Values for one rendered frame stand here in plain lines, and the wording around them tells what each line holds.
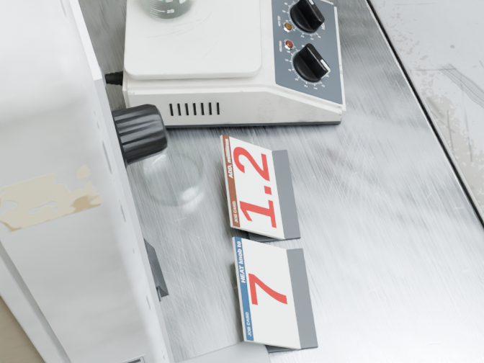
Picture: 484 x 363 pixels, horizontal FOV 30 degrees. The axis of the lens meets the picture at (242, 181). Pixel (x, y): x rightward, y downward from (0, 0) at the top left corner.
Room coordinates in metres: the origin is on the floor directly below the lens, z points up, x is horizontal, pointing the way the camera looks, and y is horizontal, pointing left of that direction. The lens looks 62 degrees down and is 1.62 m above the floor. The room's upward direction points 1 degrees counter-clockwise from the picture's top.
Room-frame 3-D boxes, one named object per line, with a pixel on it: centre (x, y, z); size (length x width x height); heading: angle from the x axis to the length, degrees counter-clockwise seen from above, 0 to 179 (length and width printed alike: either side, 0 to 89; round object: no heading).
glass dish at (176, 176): (0.40, 0.06, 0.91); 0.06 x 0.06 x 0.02
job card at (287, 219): (0.38, -0.02, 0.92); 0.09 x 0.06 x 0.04; 5
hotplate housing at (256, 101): (0.51, 0.01, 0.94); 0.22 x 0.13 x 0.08; 90
